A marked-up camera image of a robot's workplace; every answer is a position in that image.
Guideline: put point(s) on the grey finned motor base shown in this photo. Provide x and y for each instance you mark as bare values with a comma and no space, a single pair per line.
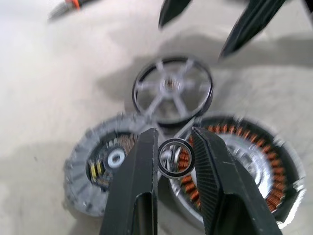
78,171

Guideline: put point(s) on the silver spoked black-rimmed rotor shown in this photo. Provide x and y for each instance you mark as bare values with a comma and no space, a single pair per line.
170,84

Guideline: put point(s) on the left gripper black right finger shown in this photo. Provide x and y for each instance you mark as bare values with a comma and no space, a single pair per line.
220,191

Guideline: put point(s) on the orange black pliers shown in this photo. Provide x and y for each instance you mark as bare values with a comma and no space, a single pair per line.
64,6

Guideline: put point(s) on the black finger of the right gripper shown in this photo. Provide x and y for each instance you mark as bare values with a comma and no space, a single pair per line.
252,22
171,9

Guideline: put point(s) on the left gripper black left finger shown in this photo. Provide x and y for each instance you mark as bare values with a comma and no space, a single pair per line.
132,186

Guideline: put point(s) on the copper wound motor stator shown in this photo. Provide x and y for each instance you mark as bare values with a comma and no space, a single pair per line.
264,166

